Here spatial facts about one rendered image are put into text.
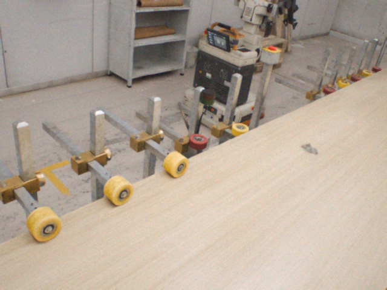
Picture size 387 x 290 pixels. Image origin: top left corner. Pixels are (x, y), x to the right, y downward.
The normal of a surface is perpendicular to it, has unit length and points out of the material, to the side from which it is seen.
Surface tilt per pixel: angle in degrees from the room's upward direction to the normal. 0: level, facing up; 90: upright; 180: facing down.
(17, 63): 90
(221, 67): 90
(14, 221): 0
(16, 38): 90
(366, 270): 0
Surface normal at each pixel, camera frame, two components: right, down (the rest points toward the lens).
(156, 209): 0.14, -0.86
